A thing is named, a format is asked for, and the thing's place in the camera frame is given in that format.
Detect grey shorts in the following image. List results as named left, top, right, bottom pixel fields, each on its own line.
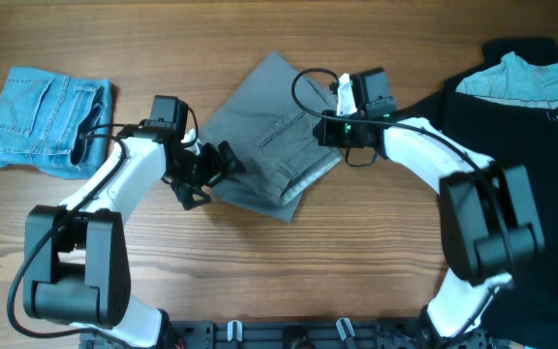
left=200, top=51, right=342, bottom=223

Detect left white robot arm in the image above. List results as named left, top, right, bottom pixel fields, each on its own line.
left=7, top=95, right=245, bottom=348

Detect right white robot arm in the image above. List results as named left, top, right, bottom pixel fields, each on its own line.
left=314, top=68, right=544, bottom=344

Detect folded blue denim jeans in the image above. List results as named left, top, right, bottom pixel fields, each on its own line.
left=0, top=67, right=112, bottom=179

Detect black shirt with grey collar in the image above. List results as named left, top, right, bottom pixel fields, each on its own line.
left=412, top=37, right=558, bottom=348

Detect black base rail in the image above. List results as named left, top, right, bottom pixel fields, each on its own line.
left=78, top=317, right=508, bottom=349

